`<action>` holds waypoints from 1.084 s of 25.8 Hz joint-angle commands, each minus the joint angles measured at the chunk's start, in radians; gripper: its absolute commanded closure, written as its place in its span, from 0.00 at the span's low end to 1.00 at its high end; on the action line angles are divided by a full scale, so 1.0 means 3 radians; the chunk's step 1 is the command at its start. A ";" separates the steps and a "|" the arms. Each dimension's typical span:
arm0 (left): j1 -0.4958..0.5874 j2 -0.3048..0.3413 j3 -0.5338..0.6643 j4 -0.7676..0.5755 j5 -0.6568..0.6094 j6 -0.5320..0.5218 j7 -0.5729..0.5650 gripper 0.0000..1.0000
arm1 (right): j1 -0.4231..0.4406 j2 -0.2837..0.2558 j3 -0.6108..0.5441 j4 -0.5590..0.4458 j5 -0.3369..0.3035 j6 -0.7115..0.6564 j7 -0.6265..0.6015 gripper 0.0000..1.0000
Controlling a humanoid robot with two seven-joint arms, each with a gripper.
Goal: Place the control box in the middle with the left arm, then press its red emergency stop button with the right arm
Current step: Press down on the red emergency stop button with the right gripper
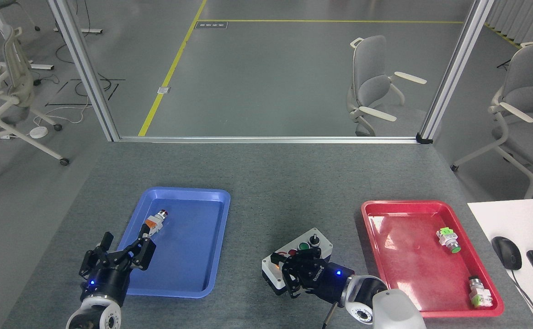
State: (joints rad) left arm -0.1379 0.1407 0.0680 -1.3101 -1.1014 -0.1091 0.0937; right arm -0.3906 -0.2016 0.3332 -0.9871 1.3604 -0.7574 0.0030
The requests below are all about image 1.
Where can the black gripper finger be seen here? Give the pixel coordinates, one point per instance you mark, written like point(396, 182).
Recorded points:
point(307, 255)
point(93, 258)
point(296, 278)
point(139, 251)

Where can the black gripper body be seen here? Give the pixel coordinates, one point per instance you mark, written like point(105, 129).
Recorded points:
point(109, 281)
point(333, 281)

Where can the grey control box with buttons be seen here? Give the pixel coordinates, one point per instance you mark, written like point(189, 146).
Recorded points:
point(314, 240)

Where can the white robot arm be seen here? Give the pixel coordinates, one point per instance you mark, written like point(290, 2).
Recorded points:
point(381, 304)
point(93, 315)

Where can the blue plastic tray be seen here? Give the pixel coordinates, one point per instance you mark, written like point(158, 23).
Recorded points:
point(189, 246)

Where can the red plastic tray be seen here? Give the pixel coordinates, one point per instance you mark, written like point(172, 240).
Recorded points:
point(413, 265)

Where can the silver aluminium crossbar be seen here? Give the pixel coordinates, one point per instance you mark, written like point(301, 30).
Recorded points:
point(266, 139)

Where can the white round floor device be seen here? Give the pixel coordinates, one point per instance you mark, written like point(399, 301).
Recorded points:
point(38, 132)

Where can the silver floor socket plate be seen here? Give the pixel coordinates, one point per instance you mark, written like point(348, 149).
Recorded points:
point(163, 90)

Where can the black computer mouse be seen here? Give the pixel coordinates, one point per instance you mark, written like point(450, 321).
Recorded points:
point(507, 252)

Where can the grey office chair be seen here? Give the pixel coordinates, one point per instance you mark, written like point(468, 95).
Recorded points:
point(370, 82)
point(531, 91)

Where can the white mesh office chair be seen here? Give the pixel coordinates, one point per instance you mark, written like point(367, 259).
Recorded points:
point(17, 82)

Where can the white desk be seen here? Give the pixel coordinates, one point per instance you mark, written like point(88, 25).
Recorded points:
point(518, 219)

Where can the dark floor label plate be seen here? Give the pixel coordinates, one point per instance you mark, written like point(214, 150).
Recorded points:
point(211, 25)

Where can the white pleated curtain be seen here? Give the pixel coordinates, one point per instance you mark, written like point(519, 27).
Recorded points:
point(522, 18)

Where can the red push button switch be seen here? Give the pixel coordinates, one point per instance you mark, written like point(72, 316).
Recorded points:
point(154, 220)

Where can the green push button switch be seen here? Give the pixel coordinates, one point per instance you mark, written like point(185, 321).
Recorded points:
point(447, 238)

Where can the silver-capped green switch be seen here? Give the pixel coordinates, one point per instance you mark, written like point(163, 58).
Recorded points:
point(479, 290)

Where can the black corner bracket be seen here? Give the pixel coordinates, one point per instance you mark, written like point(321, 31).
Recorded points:
point(424, 139)

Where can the silver aluminium post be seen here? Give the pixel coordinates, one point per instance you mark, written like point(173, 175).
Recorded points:
point(83, 68)
point(454, 73)

